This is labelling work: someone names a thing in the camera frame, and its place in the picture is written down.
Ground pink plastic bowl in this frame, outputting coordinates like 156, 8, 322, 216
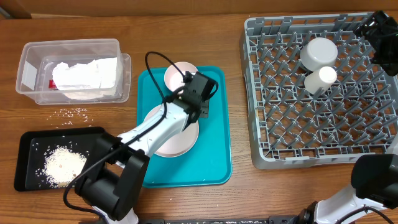
164, 62, 198, 91

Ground pink round plate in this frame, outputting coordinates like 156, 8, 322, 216
144, 103, 199, 157

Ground grey plastic bowl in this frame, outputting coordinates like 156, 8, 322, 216
300, 37, 338, 72

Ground white plastic cup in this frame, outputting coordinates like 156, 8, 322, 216
304, 67, 337, 95

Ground white napkin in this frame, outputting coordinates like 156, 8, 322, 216
88, 57, 118, 89
52, 61, 101, 91

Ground red snack wrapper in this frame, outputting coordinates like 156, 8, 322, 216
49, 80, 57, 90

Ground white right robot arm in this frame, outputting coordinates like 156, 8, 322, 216
288, 11, 397, 223

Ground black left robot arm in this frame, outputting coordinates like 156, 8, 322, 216
70, 72, 218, 223

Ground grey dishwasher rack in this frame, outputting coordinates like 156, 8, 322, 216
240, 12, 397, 169

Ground teal plastic tray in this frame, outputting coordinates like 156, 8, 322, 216
143, 65, 232, 189

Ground clear plastic bin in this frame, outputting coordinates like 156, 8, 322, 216
16, 39, 131, 105

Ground scattered rice grains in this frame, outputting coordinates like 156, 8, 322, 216
44, 107, 94, 129

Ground pile of white rice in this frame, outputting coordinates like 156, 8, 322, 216
35, 146, 86, 188

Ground black tray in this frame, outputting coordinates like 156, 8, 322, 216
14, 127, 105, 192

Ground white label sticker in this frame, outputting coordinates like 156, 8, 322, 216
22, 61, 37, 90

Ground black cable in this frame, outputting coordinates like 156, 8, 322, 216
63, 51, 187, 218

